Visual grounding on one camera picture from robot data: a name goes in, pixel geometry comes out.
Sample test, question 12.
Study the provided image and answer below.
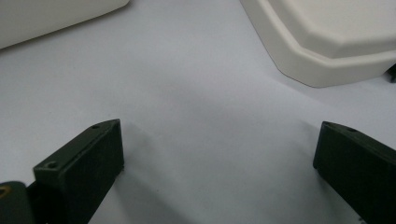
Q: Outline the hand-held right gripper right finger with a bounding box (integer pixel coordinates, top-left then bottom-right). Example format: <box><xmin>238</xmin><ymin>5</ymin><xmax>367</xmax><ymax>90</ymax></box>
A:
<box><xmin>313</xmin><ymin>120</ymin><xmax>396</xmax><ymax>224</ymax></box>

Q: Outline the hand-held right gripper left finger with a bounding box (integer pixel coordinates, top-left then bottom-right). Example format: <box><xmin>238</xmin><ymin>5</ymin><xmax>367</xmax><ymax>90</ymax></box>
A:
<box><xmin>28</xmin><ymin>119</ymin><xmax>125</xmax><ymax>224</ymax></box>

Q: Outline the cream octagonal plastic tray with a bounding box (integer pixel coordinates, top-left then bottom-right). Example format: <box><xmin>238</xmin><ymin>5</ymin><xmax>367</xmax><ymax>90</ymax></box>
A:
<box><xmin>239</xmin><ymin>0</ymin><xmax>396</xmax><ymax>89</ymax></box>

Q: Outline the beige flat plastic container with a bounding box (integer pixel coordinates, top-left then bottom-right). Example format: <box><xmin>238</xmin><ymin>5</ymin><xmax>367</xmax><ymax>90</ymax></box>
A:
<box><xmin>0</xmin><ymin>0</ymin><xmax>131</xmax><ymax>50</ymax></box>

